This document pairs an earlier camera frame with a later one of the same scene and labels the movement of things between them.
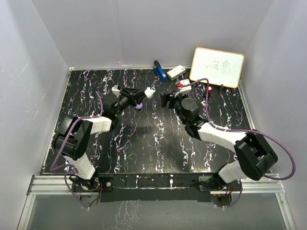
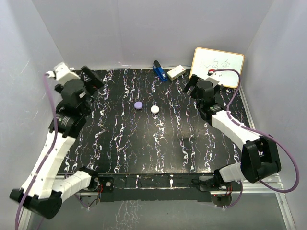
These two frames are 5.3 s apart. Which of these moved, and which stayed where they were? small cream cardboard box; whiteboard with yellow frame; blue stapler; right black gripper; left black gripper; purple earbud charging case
Moved: right black gripper; left black gripper
Stayed: small cream cardboard box; purple earbud charging case; blue stapler; whiteboard with yellow frame
